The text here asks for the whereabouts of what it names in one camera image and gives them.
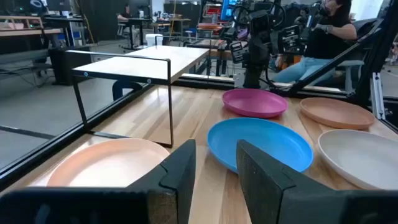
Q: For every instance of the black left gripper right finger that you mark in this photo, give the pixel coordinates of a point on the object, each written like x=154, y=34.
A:
x=267, y=186

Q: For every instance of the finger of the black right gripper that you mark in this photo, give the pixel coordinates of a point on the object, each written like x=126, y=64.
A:
x=238, y=52
x=289, y=40

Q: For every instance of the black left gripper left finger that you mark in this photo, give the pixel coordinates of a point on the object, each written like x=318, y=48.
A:
x=168, y=193

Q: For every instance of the blue plastic plate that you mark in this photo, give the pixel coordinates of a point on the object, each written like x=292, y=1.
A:
x=261, y=140

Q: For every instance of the peach plastic plate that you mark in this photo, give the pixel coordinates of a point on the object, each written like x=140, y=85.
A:
x=102, y=165

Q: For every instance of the terracotta plastic plate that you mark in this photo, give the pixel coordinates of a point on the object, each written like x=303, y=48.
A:
x=337, y=112

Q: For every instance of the cream plastic plate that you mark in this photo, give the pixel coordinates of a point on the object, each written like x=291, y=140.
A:
x=363, y=158

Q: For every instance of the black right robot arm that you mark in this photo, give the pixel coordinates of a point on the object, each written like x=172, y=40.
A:
x=253, y=79

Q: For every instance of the person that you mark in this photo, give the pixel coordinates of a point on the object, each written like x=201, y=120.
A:
x=126, y=14
x=326, y=43

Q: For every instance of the blue lit monitor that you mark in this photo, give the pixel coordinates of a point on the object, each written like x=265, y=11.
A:
x=228, y=9

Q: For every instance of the grey chair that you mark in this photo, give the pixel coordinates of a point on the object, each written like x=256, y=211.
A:
x=349, y=70

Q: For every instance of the white bin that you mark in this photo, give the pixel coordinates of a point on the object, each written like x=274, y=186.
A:
x=154, y=40

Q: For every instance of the black cabinet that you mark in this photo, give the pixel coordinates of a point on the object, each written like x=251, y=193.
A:
x=66, y=67

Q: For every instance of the wooden desk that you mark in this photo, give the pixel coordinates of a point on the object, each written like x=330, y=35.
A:
x=21, y=29

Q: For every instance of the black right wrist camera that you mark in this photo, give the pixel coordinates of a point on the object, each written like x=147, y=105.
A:
x=259, y=22

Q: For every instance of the wooden shelf with black frame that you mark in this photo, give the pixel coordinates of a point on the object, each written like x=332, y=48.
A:
x=140, y=67

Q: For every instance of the silver metal bracket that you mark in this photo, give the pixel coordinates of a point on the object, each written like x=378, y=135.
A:
x=377, y=93

